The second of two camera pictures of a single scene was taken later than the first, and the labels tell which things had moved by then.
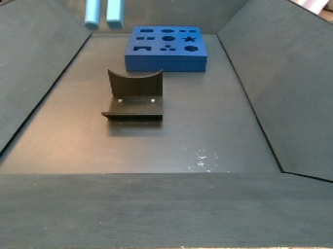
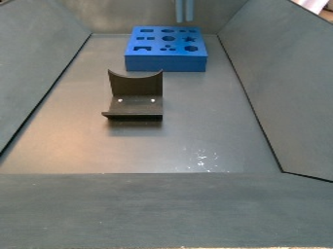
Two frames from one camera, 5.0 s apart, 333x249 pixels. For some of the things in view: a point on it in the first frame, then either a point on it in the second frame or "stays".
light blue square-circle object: x=115 y=14 to x=179 y=11
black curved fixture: x=136 y=97 stays
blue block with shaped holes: x=167 y=49 stays
